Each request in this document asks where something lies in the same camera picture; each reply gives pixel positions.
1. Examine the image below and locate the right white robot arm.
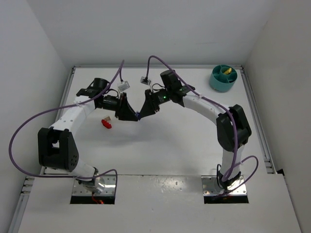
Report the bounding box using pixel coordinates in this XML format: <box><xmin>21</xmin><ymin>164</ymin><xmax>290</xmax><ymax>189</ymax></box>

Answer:
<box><xmin>138</xmin><ymin>70</ymin><xmax>252</xmax><ymax>190</ymax></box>

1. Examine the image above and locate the metal base plate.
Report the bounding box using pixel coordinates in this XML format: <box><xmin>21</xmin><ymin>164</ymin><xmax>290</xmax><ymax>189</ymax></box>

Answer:
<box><xmin>72</xmin><ymin>175</ymin><xmax>117</xmax><ymax>196</ymax></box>
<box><xmin>202</xmin><ymin>176</ymin><xmax>247</xmax><ymax>196</ymax></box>

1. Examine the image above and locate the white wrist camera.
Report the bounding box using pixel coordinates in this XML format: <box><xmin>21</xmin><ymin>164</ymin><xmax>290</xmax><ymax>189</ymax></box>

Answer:
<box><xmin>140</xmin><ymin>77</ymin><xmax>151</xmax><ymax>85</ymax></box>
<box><xmin>117</xmin><ymin>81</ymin><xmax>130</xmax><ymax>92</ymax></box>

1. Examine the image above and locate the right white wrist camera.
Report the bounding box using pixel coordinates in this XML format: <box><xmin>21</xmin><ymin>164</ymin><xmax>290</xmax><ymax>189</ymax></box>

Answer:
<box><xmin>140</xmin><ymin>77</ymin><xmax>151</xmax><ymax>85</ymax></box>

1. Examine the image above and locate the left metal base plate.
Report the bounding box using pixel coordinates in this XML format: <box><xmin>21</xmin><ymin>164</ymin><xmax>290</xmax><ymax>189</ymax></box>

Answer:
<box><xmin>72</xmin><ymin>175</ymin><xmax>117</xmax><ymax>196</ymax></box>

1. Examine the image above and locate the red round lego plate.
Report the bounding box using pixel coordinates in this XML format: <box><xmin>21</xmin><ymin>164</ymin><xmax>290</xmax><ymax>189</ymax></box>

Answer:
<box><xmin>101</xmin><ymin>119</ymin><xmax>112</xmax><ymax>129</ymax></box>

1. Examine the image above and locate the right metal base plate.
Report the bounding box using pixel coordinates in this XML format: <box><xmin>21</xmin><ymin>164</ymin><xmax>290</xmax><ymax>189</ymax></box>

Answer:
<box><xmin>202</xmin><ymin>176</ymin><xmax>247</xmax><ymax>196</ymax></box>

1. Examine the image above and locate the yellow lego brick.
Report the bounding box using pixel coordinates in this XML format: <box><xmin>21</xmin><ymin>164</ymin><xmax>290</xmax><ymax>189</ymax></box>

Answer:
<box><xmin>224</xmin><ymin>68</ymin><xmax>232</xmax><ymax>75</ymax></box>

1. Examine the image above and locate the teal divided round container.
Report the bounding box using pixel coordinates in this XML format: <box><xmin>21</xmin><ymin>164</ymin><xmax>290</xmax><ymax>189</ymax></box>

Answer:
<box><xmin>209</xmin><ymin>65</ymin><xmax>238</xmax><ymax>92</ymax></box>

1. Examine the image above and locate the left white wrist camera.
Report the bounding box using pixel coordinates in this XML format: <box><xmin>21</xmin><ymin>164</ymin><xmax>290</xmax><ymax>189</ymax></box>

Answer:
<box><xmin>117</xmin><ymin>81</ymin><xmax>130</xmax><ymax>92</ymax></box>

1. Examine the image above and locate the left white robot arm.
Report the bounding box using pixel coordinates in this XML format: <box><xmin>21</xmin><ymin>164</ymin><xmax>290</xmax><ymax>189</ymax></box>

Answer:
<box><xmin>38</xmin><ymin>78</ymin><xmax>138</xmax><ymax>194</ymax></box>

